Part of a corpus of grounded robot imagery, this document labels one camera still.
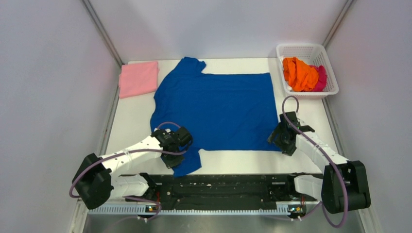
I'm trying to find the blue printed t shirt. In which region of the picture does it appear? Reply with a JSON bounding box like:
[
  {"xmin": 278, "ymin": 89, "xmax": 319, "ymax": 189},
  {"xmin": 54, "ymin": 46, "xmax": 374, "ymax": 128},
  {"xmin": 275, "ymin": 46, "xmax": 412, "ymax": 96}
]
[{"xmin": 150, "ymin": 57, "xmax": 278, "ymax": 177}]

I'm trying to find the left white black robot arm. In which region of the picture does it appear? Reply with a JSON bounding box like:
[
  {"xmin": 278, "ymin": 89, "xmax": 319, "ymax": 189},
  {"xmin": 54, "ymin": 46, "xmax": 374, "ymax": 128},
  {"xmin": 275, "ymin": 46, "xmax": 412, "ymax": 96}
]
[{"xmin": 69, "ymin": 127, "xmax": 193, "ymax": 210}]

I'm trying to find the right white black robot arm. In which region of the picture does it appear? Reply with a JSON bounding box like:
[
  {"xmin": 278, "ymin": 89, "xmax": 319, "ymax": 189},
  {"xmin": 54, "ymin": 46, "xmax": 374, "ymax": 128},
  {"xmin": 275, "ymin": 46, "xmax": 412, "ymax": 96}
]
[{"xmin": 268, "ymin": 112, "xmax": 371, "ymax": 214}]

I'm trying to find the orange t shirt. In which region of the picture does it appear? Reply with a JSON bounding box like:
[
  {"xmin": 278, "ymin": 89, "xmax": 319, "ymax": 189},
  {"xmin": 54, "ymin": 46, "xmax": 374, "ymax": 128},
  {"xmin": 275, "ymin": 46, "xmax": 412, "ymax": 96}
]
[{"xmin": 282, "ymin": 57, "xmax": 319, "ymax": 92}]

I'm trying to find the magenta t shirt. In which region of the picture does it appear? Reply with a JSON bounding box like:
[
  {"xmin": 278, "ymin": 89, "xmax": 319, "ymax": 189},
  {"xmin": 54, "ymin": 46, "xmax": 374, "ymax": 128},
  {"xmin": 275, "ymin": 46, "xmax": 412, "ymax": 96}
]
[{"xmin": 310, "ymin": 66, "xmax": 327, "ymax": 92}]

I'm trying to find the folded pink t shirt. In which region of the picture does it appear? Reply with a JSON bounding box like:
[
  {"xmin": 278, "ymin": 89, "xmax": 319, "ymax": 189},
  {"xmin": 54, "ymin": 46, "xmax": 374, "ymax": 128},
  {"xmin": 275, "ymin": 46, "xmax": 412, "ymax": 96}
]
[{"xmin": 119, "ymin": 61, "xmax": 159, "ymax": 99}]

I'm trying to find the white plastic laundry basket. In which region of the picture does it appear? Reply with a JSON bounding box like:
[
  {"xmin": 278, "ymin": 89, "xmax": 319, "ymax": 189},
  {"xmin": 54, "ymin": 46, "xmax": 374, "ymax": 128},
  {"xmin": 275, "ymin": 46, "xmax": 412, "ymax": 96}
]
[{"xmin": 276, "ymin": 43, "xmax": 339, "ymax": 99}]

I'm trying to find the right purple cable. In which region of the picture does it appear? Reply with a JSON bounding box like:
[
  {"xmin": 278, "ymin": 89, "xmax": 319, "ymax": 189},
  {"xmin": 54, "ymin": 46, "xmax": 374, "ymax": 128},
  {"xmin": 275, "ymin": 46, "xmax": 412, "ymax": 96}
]
[{"xmin": 281, "ymin": 95, "xmax": 349, "ymax": 229}]

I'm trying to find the purple cable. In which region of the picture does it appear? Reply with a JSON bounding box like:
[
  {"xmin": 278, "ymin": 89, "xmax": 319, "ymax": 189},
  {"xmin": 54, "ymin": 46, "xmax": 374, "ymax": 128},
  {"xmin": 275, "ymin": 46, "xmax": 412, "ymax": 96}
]
[
  {"xmin": 281, "ymin": 95, "xmax": 349, "ymax": 229},
  {"xmin": 69, "ymin": 121, "xmax": 190, "ymax": 222}
]

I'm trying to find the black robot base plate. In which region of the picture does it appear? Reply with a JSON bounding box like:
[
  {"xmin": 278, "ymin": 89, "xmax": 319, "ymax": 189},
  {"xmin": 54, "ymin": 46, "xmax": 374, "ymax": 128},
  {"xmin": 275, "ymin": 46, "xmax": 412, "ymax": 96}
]
[{"xmin": 142, "ymin": 173, "xmax": 315, "ymax": 210}]

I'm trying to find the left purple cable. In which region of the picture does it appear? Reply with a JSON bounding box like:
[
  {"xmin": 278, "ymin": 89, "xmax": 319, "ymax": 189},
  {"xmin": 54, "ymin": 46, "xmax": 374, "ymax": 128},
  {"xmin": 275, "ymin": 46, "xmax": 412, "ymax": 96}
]
[{"xmin": 69, "ymin": 121, "xmax": 190, "ymax": 222}]

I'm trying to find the white slotted cable duct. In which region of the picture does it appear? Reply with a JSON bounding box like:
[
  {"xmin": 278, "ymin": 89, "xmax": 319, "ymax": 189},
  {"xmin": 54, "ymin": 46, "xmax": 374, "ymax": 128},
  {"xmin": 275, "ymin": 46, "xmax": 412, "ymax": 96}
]
[{"xmin": 88, "ymin": 204, "xmax": 291, "ymax": 216}]

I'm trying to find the aluminium rail frame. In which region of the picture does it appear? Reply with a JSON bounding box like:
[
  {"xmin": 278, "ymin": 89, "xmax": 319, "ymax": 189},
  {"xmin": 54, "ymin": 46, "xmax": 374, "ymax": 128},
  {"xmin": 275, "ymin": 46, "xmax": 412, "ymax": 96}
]
[{"xmin": 69, "ymin": 182, "xmax": 382, "ymax": 233}]

